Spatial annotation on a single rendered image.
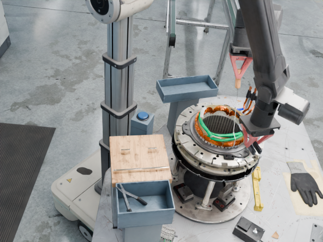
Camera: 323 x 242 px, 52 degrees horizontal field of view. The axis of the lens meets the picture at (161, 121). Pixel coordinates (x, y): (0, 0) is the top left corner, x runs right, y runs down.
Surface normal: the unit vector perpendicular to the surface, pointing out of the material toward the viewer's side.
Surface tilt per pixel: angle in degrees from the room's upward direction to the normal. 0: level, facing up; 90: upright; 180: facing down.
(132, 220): 90
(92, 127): 0
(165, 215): 90
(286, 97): 21
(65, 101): 0
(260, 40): 110
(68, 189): 0
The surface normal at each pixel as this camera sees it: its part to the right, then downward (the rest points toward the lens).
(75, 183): 0.10, -0.73
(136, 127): -0.37, 0.61
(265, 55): -0.60, 0.70
